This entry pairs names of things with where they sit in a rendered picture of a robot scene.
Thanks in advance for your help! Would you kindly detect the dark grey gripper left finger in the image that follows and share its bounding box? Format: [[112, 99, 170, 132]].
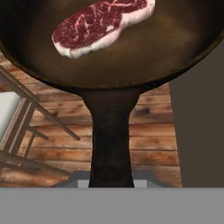
[[52, 170, 91, 188]]

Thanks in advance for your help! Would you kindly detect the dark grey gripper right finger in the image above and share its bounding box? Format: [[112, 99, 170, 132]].
[[132, 170, 171, 188]]

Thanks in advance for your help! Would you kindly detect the dark cast iron pan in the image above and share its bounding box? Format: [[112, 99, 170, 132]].
[[0, 0, 224, 188]]

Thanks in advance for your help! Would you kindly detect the raw red steak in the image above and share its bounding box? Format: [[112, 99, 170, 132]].
[[52, 0, 156, 60]]

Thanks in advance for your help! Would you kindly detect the dark brown counter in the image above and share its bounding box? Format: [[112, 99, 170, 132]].
[[168, 38, 224, 188]]

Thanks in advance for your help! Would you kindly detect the brown wooden chair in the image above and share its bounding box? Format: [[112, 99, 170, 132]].
[[0, 65, 81, 179]]

